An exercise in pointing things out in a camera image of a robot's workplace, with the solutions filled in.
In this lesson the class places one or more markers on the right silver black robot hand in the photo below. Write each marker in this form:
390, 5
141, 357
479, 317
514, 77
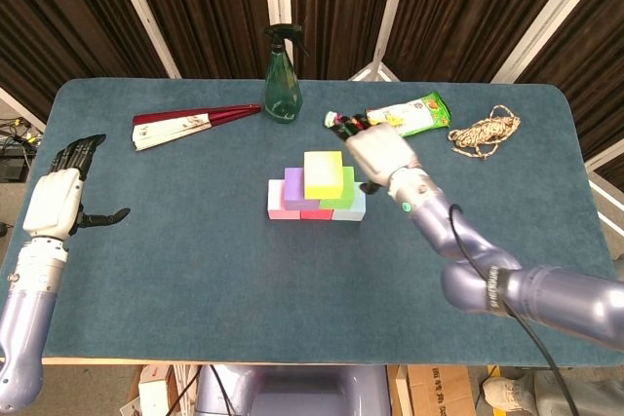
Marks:
380, 153

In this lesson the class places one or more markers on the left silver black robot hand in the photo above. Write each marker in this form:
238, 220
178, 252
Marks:
51, 206

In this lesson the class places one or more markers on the green foam cube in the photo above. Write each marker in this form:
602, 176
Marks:
347, 189

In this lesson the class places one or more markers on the light blue foam cube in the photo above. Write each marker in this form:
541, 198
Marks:
360, 209

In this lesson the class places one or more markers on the yellow foam cube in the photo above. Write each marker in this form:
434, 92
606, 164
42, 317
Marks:
323, 172

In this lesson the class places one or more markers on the red foam cube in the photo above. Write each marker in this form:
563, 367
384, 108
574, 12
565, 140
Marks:
317, 215

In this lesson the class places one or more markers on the purple foam cube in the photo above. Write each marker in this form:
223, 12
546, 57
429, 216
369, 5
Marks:
294, 189

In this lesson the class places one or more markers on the pink foam cube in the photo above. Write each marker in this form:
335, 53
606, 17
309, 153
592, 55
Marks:
275, 201

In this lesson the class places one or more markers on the right lilac grey robot arm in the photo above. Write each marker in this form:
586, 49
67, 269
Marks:
560, 296

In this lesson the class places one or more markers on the left lilac grey robot arm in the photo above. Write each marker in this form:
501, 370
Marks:
24, 313

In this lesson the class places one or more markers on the white green snack packet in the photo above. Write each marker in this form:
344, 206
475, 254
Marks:
419, 116

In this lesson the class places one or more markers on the colourful feather shuttlecock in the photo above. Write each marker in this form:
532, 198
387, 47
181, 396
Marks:
330, 119

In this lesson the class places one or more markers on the green spray bottle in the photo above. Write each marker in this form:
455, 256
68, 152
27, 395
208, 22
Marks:
283, 94

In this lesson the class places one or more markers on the folded red paper fan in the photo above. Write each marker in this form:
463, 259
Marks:
170, 128

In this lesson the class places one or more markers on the blue felt table mat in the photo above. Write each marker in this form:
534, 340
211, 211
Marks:
244, 289

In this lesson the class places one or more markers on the white cardboard box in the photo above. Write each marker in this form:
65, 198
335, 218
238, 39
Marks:
153, 391

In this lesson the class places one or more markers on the brown pleated curtain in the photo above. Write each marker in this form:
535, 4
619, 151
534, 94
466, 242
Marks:
219, 7

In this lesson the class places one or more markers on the brown cardboard box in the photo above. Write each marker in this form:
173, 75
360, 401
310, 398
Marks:
439, 391

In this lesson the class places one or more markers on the lilac grey robot torso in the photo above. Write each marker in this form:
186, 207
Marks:
302, 391

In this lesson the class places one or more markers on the white sneaker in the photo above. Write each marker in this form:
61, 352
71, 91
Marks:
507, 389

